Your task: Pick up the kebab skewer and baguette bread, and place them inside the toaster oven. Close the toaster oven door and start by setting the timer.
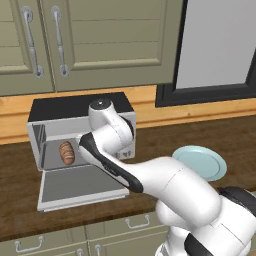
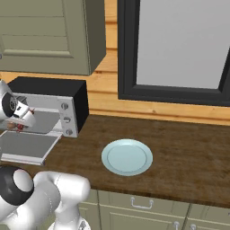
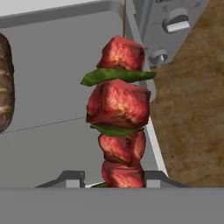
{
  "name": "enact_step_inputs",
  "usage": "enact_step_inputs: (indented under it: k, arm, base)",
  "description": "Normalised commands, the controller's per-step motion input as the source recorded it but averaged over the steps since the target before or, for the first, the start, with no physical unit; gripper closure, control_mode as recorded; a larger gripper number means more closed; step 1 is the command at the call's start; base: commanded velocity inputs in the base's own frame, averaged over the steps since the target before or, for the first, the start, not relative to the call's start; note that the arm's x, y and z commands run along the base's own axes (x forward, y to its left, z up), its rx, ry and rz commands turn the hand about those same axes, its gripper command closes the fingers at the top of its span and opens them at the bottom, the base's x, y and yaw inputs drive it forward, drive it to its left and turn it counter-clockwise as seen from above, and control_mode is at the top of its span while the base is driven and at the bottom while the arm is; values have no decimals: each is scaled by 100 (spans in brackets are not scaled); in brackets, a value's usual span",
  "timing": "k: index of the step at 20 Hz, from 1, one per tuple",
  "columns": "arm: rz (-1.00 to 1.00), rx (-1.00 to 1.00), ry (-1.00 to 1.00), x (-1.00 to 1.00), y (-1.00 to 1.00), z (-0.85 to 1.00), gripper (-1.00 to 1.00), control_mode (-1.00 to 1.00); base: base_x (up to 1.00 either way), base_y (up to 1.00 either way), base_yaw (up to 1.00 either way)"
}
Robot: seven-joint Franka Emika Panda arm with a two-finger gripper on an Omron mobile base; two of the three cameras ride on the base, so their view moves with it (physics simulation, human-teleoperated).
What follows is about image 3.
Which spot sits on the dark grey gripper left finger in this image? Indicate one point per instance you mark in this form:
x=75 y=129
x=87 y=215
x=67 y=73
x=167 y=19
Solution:
x=71 y=178

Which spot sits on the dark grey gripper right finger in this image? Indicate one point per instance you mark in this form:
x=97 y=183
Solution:
x=157 y=178

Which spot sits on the red meat kebab skewer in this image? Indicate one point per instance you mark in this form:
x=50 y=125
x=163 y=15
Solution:
x=118 y=108

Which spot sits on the brown baguette bread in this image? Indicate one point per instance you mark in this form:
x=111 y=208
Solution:
x=5 y=84

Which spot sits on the small grey toaster oven knob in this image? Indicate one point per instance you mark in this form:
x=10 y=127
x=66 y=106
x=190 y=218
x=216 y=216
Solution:
x=158 y=57

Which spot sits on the grey toaster oven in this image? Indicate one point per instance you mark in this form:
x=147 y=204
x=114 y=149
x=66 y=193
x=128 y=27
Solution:
x=163 y=29

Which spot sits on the large grey toaster oven knob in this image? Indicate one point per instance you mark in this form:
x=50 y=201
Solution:
x=176 y=21

